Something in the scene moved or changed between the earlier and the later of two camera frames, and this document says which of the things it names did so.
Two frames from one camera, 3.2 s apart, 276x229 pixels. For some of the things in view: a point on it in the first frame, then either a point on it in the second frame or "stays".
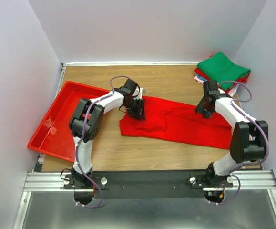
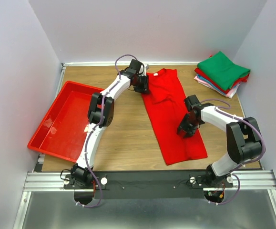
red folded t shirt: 199,72 stays
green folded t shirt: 219,68 stays
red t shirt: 179,122 → 166,102
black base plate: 148,184 stays
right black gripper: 207,114 → 189,132
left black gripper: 139,112 → 143,88
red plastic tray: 54,136 stays
